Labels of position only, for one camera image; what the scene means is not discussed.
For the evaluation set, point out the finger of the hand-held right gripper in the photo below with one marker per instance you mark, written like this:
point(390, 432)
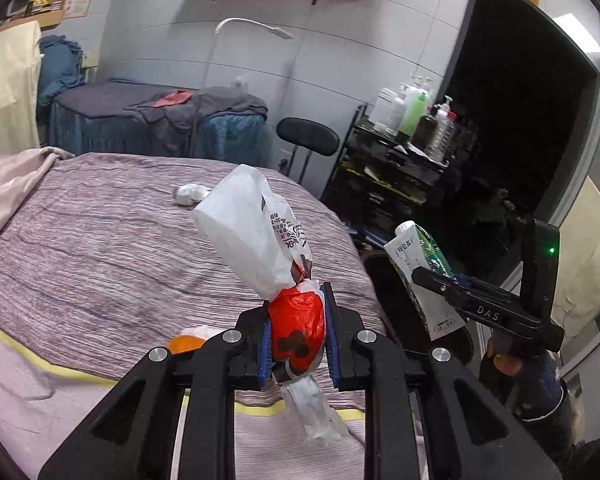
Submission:
point(462, 279)
point(440, 287)

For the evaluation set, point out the red cloth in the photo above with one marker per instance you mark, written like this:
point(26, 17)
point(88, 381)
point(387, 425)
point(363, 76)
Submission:
point(172, 99)

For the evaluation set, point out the grey blanket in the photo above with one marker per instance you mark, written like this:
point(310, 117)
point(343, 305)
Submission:
point(105, 97)

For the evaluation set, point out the short white bottle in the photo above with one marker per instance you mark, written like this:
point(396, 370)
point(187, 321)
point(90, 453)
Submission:
point(377, 110)

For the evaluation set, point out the green and white carton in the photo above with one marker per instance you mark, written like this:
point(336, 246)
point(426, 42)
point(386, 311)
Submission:
point(410, 250)

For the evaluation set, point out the bed with striped purple cover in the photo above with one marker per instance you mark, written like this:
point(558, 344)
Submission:
point(105, 260)

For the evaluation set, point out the person's right forearm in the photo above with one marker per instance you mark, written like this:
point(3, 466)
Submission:
point(545, 400)

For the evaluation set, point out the brown pump bottle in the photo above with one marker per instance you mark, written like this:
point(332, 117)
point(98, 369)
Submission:
point(425, 130)

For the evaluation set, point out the cream towel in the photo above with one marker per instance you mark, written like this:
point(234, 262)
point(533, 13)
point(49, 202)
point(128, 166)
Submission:
point(5, 90)

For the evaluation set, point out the pink blanket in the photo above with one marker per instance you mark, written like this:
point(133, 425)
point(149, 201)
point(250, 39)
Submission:
point(10, 185)

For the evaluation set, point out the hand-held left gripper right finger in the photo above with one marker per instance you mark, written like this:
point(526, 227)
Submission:
point(333, 360)

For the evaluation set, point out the white floor lamp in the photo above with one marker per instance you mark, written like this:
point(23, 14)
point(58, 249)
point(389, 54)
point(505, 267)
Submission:
point(240, 21)

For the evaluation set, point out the white and red plastic bag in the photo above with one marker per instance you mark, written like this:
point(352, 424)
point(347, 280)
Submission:
point(250, 230)

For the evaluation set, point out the potted flowers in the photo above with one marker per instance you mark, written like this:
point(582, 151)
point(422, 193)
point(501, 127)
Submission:
point(502, 207)

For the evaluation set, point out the black stool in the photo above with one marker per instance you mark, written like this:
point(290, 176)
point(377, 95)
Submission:
point(307, 132)

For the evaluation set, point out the massage bed with blue cover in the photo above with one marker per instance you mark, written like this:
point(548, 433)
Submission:
point(220, 135)

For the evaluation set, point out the small white tissue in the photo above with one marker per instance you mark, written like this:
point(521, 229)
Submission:
point(190, 194)

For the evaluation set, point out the person's right hand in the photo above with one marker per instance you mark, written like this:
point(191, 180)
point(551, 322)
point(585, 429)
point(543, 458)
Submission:
point(502, 362)

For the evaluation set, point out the dark door frame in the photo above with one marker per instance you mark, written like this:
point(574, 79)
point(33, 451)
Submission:
point(582, 160)

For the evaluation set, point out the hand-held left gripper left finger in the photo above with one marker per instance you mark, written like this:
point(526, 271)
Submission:
point(265, 355)

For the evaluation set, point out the stack of small flat boxes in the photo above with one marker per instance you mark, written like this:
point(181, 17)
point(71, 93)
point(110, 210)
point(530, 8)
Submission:
point(40, 7)

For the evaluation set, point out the blue cloth pile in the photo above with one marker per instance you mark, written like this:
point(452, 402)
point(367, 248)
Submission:
point(60, 70)

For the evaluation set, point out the black trolley cart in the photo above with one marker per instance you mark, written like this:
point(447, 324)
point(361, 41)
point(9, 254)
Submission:
point(390, 180)

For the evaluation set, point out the large white pump bottle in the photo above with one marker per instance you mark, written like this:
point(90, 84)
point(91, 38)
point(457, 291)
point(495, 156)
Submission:
point(392, 112)

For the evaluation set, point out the orange round object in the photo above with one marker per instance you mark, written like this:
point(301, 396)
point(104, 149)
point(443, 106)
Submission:
point(185, 345)

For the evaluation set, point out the green bottle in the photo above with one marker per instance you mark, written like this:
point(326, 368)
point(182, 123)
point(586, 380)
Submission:
point(412, 112)

